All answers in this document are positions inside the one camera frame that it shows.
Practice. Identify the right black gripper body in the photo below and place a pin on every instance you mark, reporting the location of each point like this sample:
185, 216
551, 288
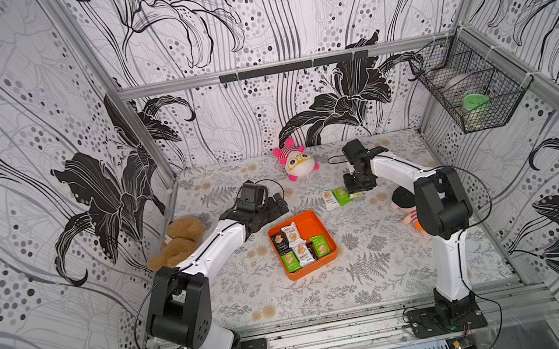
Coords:
357, 179

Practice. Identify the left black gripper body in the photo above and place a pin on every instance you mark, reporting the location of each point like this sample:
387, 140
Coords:
268, 212

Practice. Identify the green cookie packet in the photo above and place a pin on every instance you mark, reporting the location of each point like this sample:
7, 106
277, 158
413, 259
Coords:
290, 262
342, 196
320, 246

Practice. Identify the white cookie packet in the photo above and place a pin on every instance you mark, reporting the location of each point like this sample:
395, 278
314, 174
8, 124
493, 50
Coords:
292, 234
330, 201
304, 254

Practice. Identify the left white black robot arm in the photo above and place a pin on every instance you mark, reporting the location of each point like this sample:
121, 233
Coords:
180, 307

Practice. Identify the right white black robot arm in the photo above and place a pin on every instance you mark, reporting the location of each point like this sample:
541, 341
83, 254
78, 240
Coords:
443, 210

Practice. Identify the orange storage box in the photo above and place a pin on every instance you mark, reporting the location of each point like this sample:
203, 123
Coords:
309, 225

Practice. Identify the white back cookie packet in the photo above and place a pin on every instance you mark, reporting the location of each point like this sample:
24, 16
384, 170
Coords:
292, 234

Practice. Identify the orange striped black-haired plush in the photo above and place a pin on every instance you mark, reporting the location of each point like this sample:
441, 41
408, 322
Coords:
403, 202

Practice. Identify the white front cookie packet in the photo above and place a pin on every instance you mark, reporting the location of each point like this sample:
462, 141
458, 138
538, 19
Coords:
304, 254

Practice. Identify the white pink owl plush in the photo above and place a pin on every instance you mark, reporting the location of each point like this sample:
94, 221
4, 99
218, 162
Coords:
296, 160

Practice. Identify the green front cookie packet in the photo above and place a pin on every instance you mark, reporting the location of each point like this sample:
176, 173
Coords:
290, 262

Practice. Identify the tan teddy bear plush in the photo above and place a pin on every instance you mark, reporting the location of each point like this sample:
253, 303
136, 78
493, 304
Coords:
183, 236

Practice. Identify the green lidded cup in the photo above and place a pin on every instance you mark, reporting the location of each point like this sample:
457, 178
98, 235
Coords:
474, 108

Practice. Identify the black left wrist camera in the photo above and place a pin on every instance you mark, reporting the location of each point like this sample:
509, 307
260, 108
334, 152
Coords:
251, 197

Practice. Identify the black wire basket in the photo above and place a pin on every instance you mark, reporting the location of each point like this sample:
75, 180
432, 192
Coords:
453, 68

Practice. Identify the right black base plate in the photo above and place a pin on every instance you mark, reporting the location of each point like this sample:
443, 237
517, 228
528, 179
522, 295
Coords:
461, 316

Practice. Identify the aluminium corner frame post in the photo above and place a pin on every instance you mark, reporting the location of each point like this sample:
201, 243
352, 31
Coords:
73, 32

